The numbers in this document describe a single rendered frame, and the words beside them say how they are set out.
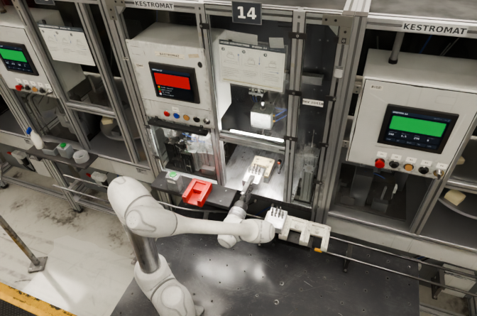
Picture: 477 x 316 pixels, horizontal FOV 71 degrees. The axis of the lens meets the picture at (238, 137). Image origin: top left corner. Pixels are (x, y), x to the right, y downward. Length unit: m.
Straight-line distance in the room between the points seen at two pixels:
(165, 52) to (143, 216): 0.78
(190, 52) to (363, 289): 1.51
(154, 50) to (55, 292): 2.12
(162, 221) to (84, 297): 1.80
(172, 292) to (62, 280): 1.58
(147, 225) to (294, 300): 1.01
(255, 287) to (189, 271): 0.39
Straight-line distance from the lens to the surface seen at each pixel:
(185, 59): 1.62
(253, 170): 1.98
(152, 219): 1.28
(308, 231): 1.96
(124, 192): 1.38
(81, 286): 3.08
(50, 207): 3.73
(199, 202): 1.99
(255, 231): 1.62
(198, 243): 2.17
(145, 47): 1.71
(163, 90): 1.76
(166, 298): 1.74
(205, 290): 2.02
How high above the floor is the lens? 2.49
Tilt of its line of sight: 40 degrees down
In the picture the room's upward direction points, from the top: 4 degrees counter-clockwise
